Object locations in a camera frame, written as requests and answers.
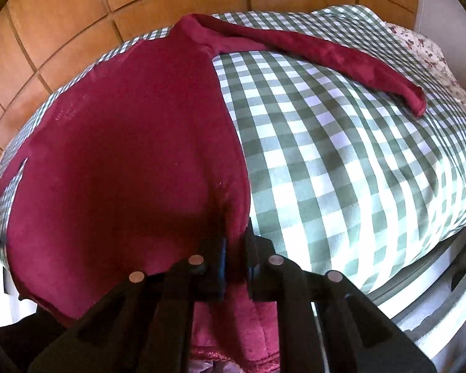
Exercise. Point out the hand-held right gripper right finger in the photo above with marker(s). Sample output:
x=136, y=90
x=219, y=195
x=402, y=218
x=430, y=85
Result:
x=251, y=265

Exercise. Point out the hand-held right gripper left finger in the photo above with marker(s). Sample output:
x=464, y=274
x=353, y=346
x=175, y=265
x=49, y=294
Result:
x=221, y=265

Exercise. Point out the dark red sweater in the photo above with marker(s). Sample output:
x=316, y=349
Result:
x=120, y=143

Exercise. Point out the green white checked bed sheet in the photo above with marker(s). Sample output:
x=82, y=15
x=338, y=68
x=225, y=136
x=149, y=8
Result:
x=334, y=163

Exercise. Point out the white bed base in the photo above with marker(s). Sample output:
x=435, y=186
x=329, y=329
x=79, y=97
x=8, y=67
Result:
x=442, y=299

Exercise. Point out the wooden wardrobe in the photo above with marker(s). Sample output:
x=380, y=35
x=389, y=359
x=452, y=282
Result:
x=62, y=11

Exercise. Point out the floral pillow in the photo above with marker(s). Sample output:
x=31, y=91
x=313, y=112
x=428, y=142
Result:
x=431, y=56

